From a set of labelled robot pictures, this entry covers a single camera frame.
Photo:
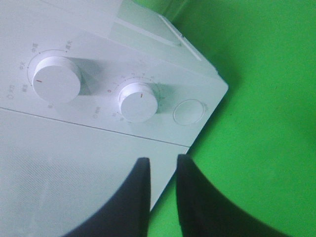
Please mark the upper white power knob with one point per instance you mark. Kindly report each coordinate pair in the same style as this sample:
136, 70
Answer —
57, 80

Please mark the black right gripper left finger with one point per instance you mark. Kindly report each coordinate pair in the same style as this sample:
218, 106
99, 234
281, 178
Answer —
127, 212

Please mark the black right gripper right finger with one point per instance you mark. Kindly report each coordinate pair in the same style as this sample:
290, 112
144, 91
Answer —
205, 212

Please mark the round white door button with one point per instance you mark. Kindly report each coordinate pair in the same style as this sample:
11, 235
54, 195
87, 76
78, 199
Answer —
188, 112

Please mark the lower white timer knob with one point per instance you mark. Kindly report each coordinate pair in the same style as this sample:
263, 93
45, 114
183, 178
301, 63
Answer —
137, 102

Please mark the white microwave oven body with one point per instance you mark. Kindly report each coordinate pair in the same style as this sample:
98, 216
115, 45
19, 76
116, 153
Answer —
114, 43

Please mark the white microwave door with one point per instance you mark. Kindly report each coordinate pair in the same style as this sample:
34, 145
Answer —
55, 175

